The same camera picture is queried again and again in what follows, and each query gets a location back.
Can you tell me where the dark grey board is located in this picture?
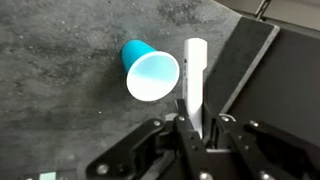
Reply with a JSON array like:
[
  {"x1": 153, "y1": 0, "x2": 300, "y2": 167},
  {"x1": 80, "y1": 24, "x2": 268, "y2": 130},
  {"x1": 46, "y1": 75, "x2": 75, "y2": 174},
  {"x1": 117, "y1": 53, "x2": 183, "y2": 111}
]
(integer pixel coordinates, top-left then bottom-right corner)
[{"x1": 226, "y1": 24, "x2": 320, "y2": 153}]

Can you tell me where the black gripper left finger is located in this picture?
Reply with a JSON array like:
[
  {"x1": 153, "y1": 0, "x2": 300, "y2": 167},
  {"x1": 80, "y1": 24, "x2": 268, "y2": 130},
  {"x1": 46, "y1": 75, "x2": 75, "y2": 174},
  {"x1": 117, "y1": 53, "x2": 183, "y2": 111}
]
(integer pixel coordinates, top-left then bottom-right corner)
[{"x1": 84, "y1": 98, "x2": 215, "y2": 180}]

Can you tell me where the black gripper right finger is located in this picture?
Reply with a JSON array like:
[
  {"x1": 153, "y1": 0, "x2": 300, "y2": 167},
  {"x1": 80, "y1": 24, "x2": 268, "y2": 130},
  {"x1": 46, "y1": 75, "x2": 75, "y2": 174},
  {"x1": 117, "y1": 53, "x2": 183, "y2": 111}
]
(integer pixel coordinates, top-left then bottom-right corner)
[{"x1": 215, "y1": 113, "x2": 320, "y2": 180}]

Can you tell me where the blue plastic cup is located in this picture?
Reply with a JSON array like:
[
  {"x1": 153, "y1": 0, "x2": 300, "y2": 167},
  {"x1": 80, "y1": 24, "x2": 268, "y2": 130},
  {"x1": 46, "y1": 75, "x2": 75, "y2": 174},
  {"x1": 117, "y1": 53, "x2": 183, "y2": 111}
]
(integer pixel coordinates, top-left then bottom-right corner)
[{"x1": 120, "y1": 39, "x2": 181, "y2": 103}]

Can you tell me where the white marker with black cap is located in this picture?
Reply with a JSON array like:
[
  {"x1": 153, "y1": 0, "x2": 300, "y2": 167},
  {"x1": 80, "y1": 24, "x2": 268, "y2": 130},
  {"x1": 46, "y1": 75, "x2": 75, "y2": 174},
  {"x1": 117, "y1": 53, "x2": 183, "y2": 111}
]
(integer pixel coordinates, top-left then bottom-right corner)
[{"x1": 182, "y1": 37, "x2": 208, "y2": 139}]

